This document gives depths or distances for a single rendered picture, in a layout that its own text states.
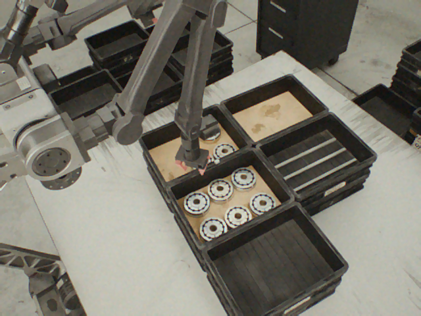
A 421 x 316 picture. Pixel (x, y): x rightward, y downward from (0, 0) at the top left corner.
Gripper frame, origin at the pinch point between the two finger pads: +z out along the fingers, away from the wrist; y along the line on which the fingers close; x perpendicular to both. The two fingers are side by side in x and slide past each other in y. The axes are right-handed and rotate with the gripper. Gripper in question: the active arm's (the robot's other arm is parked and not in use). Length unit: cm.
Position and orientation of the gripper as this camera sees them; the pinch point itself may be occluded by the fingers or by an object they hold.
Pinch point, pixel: (193, 170)
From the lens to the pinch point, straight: 140.3
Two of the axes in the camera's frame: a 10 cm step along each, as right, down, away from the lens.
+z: 0.5, 6.3, 7.8
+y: -9.5, -2.1, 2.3
